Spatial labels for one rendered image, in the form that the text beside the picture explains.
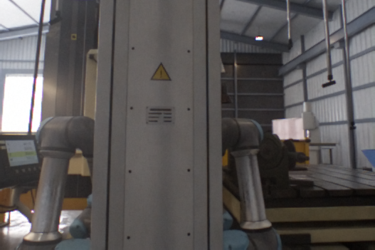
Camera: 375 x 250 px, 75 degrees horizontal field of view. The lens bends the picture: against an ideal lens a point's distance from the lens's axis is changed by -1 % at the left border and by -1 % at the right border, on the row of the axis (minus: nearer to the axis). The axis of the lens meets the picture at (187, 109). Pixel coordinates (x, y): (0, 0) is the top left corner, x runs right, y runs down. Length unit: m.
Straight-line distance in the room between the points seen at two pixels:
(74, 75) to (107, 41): 1.81
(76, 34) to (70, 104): 0.66
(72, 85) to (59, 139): 1.58
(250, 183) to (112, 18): 0.73
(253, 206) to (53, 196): 0.69
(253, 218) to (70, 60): 2.10
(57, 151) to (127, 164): 0.34
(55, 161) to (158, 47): 0.53
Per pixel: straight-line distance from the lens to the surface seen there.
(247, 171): 0.99
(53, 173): 0.97
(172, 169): 0.68
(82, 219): 1.14
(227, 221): 1.14
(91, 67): 1.76
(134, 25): 0.74
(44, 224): 0.98
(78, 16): 2.71
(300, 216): 1.51
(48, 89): 2.59
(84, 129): 0.90
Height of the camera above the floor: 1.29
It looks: 6 degrees up
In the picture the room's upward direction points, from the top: straight up
